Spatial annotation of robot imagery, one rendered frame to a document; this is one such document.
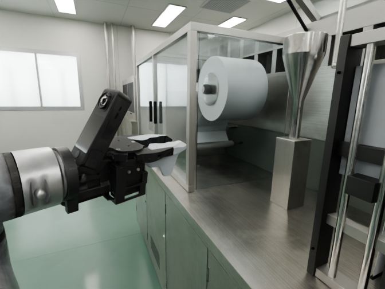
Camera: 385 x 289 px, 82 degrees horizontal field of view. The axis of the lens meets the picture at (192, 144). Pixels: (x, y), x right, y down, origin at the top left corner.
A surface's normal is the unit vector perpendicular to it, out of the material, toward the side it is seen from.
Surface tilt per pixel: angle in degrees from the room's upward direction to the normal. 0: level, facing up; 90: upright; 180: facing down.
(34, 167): 56
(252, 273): 0
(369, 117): 90
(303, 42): 90
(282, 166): 90
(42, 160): 40
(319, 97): 90
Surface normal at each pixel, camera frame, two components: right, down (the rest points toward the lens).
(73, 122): 0.40, 0.20
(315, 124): -0.92, 0.07
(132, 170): 0.72, 0.29
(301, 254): 0.02, -0.98
